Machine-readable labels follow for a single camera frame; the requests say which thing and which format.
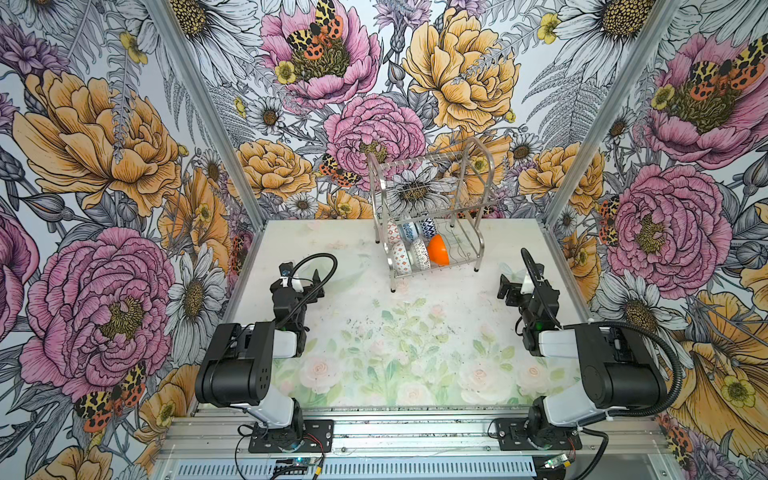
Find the orange plastic bowl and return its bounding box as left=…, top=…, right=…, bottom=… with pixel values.
left=427, top=234, right=451, bottom=266

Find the silver wire dish rack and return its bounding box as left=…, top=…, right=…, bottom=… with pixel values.
left=366, top=136, right=499, bottom=293

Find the right aluminium corner post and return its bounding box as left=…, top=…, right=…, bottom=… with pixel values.
left=542, top=1, right=680, bottom=228

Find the left aluminium corner post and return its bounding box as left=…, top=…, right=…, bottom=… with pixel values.
left=147, top=1, right=266, bottom=234

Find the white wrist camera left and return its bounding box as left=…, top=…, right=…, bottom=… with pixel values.
left=279, top=262, right=301, bottom=289

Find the white black lattice bowl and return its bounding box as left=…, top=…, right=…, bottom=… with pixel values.
left=410, top=238, right=431, bottom=271

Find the aluminium front rail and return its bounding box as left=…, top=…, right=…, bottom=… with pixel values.
left=150, top=408, right=684, bottom=479

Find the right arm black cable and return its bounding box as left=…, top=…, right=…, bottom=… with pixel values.
left=519, top=247, right=684, bottom=480

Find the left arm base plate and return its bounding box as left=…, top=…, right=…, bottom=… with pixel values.
left=248, top=420, right=335, bottom=454

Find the dark blue patterned bowl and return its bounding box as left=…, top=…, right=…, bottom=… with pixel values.
left=386, top=221, right=402, bottom=245

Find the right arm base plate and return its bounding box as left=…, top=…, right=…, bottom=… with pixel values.
left=493, top=418, right=583, bottom=451

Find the aluminium corner post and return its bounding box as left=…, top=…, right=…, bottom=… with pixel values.
left=147, top=1, right=266, bottom=234
left=542, top=1, right=680, bottom=228

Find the green circuit board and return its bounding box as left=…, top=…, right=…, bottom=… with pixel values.
left=542, top=453, right=571, bottom=469

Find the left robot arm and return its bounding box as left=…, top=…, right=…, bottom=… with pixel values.
left=195, top=273, right=324, bottom=453

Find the blue floral bowl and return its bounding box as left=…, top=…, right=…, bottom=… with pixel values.
left=400, top=222, right=419, bottom=243

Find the green patterned bowl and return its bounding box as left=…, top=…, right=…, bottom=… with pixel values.
left=392, top=242, right=413, bottom=277

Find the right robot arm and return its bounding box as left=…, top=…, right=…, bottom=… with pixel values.
left=497, top=275, right=681, bottom=449

